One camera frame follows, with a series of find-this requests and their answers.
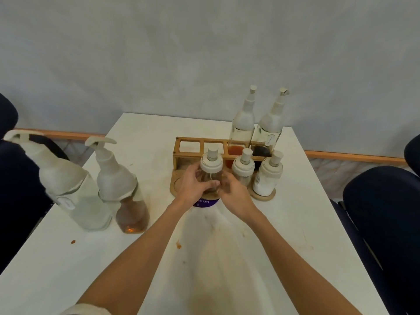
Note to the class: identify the person's left hand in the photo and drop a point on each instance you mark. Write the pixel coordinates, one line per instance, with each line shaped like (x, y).
(189, 188)

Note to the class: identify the person's right hand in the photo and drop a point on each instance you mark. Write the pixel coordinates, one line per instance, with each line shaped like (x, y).
(237, 196)

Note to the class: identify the person's right fingers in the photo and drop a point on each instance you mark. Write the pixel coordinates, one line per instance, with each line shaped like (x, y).
(225, 186)

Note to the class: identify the person's left thumb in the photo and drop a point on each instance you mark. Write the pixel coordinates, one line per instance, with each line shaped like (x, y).
(208, 186)

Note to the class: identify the clear glass spice jar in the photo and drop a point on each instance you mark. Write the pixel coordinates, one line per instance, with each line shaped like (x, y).
(211, 172)

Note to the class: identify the person's right forearm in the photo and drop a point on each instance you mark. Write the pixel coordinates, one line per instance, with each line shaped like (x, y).
(302, 268)

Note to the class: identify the person's left forearm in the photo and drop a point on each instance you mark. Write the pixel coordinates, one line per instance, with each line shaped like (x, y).
(131, 264)

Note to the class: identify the purple round sticker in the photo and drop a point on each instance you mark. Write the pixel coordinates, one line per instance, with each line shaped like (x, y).
(206, 202)

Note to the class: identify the glass spice jar beige contents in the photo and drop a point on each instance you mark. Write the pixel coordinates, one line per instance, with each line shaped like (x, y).
(243, 167)

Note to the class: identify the wooden condiment rack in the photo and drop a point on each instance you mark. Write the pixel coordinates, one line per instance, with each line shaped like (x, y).
(210, 154)

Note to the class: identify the glass spice jar white contents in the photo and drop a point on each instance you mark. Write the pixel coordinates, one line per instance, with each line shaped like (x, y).
(267, 177)

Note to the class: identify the glass bottle with red sauce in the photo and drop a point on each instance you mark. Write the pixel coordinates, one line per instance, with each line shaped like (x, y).
(242, 126)

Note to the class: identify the glass bottle with dark sauce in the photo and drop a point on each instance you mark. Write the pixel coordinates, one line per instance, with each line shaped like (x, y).
(268, 131)

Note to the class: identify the glass bottle with amber liquid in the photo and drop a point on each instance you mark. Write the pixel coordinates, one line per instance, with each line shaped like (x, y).
(122, 193)

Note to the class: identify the glass bottle with clear liquid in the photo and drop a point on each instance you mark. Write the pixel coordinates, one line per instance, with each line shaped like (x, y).
(65, 186)

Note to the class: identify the dark blue office chair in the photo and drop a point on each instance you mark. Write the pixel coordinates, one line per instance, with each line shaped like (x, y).
(19, 186)
(380, 226)

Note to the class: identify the white sleeve cuff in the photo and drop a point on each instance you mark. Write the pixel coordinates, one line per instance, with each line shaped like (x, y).
(87, 310)

